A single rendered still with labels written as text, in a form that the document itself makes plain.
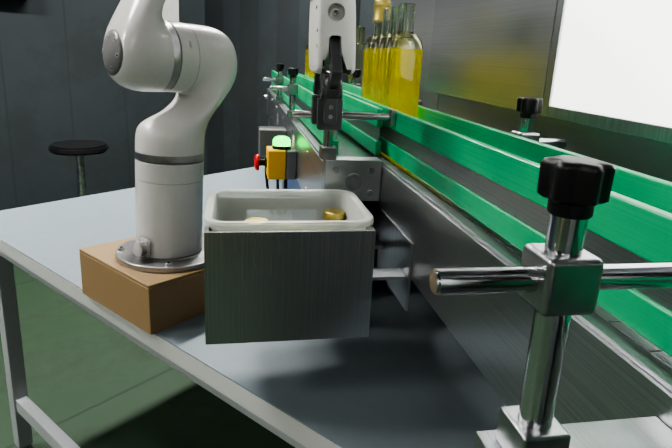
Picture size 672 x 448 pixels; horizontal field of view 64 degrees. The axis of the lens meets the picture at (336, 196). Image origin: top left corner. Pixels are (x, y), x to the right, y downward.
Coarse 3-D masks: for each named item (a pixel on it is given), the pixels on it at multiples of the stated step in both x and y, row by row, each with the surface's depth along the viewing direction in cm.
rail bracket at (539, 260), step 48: (576, 192) 22; (576, 240) 23; (432, 288) 23; (480, 288) 23; (528, 288) 23; (576, 288) 23; (624, 288) 25; (528, 384) 25; (480, 432) 28; (528, 432) 25; (576, 432) 28; (624, 432) 29
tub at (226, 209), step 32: (224, 192) 81; (256, 192) 82; (288, 192) 83; (320, 192) 84; (352, 192) 84; (224, 224) 66; (256, 224) 67; (288, 224) 67; (320, 224) 68; (352, 224) 69
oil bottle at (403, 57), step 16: (400, 32) 94; (400, 48) 93; (416, 48) 93; (400, 64) 93; (416, 64) 94; (384, 80) 98; (400, 80) 94; (416, 80) 95; (384, 96) 98; (400, 96) 95; (416, 96) 95; (416, 112) 96
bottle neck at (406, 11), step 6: (402, 6) 93; (408, 6) 92; (414, 6) 93; (402, 12) 93; (408, 12) 93; (414, 12) 93; (402, 18) 93; (408, 18) 93; (402, 24) 93; (408, 24) 93; (402, 30) 94; (408, 30) 94
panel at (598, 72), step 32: (576, 0) 67; (608, 0) 61; (640, 0) 56; (576, 32) 67; (608, 32) 61; (640, 32) 56; (576, 64) 67; (608, 64) 61; (640, 64) 56; (576, 96) 67; (608, 96) 61; (640, 96) 56
